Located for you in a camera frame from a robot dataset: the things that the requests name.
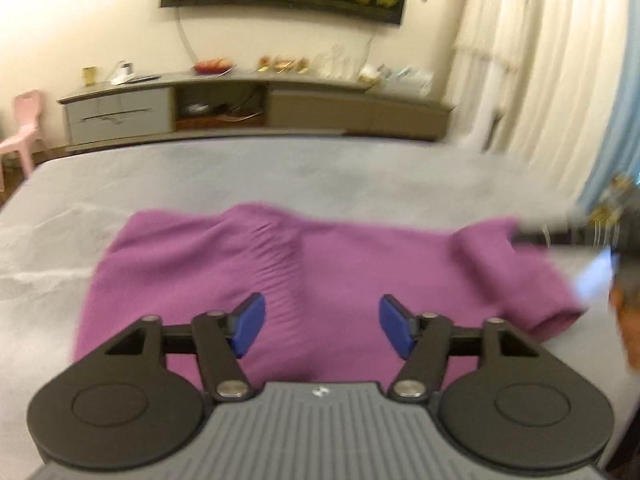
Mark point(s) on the low grey brown cabinet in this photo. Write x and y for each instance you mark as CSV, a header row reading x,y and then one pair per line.
x,y
325,110

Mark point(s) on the pink plastic chair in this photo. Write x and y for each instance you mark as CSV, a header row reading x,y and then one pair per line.
x,y
27,120

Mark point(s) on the light blue curtain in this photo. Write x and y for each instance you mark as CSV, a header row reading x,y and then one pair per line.
x,y
620,125

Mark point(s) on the gold foil bag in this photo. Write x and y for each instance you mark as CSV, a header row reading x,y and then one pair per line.
x,y
370,75

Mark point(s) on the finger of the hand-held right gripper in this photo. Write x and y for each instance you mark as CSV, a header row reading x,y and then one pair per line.
x,y
555,235

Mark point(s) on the black remote control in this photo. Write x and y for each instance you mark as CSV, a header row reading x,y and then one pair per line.
x,y
146,78

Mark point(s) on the person's right hand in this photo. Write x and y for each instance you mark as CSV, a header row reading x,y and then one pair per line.
x,y
630,325

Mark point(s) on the round gold ornament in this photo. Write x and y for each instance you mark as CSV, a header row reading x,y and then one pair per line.
x,y
283,64

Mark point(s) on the white power strip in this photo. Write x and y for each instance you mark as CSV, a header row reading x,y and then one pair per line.
x,y
121,76

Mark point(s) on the yellow cup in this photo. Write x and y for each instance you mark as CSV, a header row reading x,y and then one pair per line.
x,y
89,75

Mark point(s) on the white curtain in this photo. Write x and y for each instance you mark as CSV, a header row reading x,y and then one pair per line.
x,y
525,60

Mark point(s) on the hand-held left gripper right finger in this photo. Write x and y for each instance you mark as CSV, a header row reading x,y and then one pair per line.
x,y
395,325

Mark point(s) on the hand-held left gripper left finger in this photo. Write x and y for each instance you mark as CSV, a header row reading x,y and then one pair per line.
x,y
249,325

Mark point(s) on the small gold figurine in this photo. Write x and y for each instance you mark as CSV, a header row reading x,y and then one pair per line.
x,y
265,64
302,64

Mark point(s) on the white box with packets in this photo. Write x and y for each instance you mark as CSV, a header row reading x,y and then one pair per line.
x,y
407,81

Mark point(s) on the red fruit plate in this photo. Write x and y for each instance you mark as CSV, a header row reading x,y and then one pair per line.
x,y
214,66

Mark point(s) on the stack of clear glass cups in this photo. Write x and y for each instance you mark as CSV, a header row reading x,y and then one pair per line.
x,y
336,62

